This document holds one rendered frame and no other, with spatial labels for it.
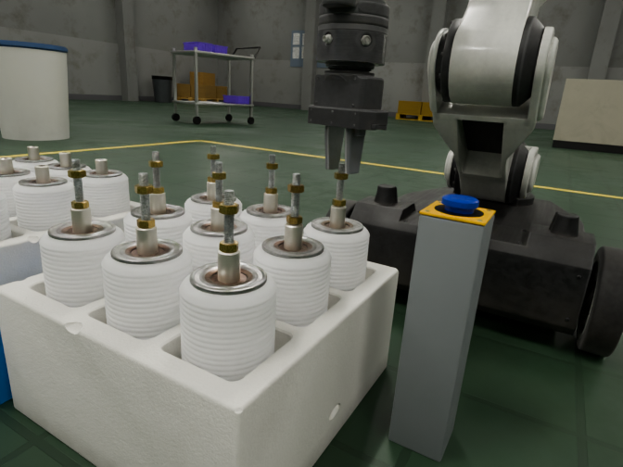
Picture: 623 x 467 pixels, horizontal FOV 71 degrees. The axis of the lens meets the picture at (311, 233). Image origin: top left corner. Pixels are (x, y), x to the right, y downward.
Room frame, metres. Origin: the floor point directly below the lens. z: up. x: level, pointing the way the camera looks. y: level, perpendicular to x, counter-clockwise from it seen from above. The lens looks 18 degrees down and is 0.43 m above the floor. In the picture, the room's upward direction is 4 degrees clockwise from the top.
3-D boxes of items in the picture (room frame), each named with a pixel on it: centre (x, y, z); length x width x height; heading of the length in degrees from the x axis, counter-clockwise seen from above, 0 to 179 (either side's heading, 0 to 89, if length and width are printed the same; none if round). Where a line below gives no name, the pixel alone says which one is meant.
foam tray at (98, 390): (0.56, 0.12, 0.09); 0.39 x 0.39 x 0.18; 61
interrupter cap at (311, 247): (0.50, 0.02, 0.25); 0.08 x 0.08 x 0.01
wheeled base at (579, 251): (1.08, -0.43, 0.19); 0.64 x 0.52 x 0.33; 152
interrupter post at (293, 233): (0.50, 0.02, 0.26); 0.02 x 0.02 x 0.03
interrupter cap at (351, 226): (0.60, -0.04, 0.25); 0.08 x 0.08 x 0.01
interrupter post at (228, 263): (0.40, 0.08, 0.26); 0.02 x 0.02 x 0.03
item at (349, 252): (0.60, -0.04, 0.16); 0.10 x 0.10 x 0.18
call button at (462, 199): (0.48, -0.17, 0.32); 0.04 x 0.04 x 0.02
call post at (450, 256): (0.48, -0.17, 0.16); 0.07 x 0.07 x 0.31; 61
